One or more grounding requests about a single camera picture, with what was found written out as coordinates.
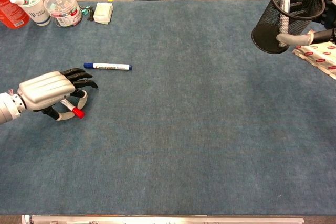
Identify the white paper cup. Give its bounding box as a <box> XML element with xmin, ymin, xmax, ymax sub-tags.
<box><xmin>18</xmin><ymin>0</ymin><xmax>51</xmax><ymax>27</ymax></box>

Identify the blue table cloth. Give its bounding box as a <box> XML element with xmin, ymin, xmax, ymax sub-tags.
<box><xmin>0</xmin><ymin>0</ymin><xmax>336</xmax><ymax>216</ymax></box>

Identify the blue whiteboard marker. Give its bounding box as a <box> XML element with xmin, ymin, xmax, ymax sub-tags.
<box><xmin>83</xmin><ymin>62</ymin><xmax>133</xmax><ymax>71</ymax></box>

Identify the aluminium table rail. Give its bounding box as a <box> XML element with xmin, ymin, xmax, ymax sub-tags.
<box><xmin>21</xmin><ymin>214</ymin><xmax>305</xmax><ymax>224</ymax></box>

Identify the black mesh pen cup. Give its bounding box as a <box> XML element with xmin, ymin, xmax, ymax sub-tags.
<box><xmin>251</xmin><ymin>0</ymin><xmax>327</xmax><ymax>55</ymax></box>

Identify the silver foil snack package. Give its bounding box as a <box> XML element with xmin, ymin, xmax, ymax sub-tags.
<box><xmin>291</xmin><ymin>28</ymin><xmax>336</xmax><ymax>80</ymax></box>

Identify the red canister with orange lid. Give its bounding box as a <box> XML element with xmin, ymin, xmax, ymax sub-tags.
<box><xmin>0</xmin><ymin>0</ymin><xmax>31</xmax><ymax>30</ymax></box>

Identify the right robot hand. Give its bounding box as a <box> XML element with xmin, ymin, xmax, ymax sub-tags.
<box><xmin>276</xmin><ymin>0</ymin><xmax>336</xmax><ymax>48</ymax></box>

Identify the red whiteboard marker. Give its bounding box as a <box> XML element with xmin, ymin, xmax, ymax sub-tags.
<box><xmin>59</xmin><ymin>100</ymin><xmax>86</xmax><ymax>119</ymax></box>

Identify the pale green tissue pack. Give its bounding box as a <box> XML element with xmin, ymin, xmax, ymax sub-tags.
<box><xmin>93</xmin><ymin>2</ymin><xmax>114</xmax><ymax>25</ymax></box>

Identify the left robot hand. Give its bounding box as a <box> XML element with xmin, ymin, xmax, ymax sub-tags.
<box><xmin>16</xmin><ymin>68</ymin><xmax>99</xmax><ymax>122</ymax></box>

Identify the clear jar of clips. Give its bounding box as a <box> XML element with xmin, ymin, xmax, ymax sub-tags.
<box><xmin>43</xmin><ymin>0</ymin><xmax>83</xmax><ymax>28</ymax></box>

